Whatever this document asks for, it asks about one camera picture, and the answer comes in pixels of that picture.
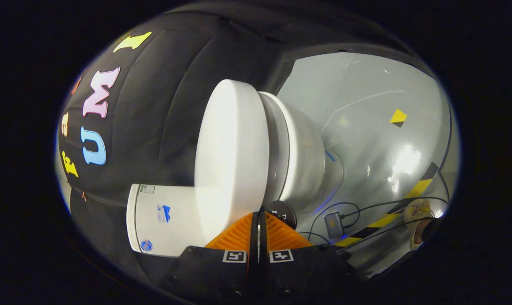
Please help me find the white toilet tank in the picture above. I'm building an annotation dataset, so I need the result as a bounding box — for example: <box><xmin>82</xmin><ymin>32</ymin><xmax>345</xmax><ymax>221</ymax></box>
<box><xmin>126</xmin><ymin>183</ymin><xmax>208</xmax><ymax>258</ymax></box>

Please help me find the black backdrop cloth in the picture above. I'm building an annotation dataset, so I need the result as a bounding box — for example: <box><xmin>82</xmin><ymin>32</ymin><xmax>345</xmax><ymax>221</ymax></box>
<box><xmin>56</xmin><ymin>0</ymin><xmax>434</xmax><ymax>288</ymax></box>

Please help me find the light perforated slipper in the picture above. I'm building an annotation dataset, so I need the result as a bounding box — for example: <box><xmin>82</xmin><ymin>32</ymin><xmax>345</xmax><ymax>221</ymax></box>
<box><xmin>403</xmin><ymin>199</ymin><xmax>444</xmax><ymax>250</ymax></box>

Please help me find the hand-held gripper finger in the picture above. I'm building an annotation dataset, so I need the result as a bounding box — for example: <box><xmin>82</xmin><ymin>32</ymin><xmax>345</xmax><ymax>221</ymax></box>
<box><xmin>259</xmin><ymin>211</ymin><xmax>367</xmax><ymax>305</ymax></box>
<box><xmin>159</xmin><ymin>212</ymin><xmax>259</xmax><ymax>305</ymax></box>

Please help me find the thin black cable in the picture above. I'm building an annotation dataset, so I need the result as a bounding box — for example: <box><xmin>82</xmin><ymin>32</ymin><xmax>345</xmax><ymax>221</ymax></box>
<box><xmin>298</xmin><ymin>202</ymin><xmax>361</xmax><ymax>244</ymax></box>
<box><xmin>341</xmin><ymin>196</ymin><xmax>449</xmax><ymax>222</ymax></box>
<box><xmin>337</xmin><ymin>216</ymin><xmax>439</xmax><ymax>254</ymax></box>

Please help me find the black round lid handle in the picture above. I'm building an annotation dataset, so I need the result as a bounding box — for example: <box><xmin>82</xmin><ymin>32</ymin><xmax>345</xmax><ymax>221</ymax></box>
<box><xmin>264</xmin><ymin>200</ymin><xmax>298</xmax><ymax>230</ymax></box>

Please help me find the white toilet bowl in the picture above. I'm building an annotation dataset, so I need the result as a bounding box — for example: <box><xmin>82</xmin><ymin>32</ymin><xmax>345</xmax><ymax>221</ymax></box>
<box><xmin>258</xmin><ymin>91</ymin><xmax>345</xmax><ymax>214</ymax></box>

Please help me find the small grey adapter box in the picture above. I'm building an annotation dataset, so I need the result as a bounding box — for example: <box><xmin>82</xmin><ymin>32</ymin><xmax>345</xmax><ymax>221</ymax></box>
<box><xmin>324</xmin><ymin>213</ymin><xmax>346</xmax><ymax>239</ymax></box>

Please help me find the yellow black hazard tape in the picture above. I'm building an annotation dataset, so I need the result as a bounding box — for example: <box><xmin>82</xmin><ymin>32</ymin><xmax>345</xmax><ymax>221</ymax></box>
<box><xmin>334</xmin><ymin>162</ymin><xmax>440</xmax><ymax>248</ymax></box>

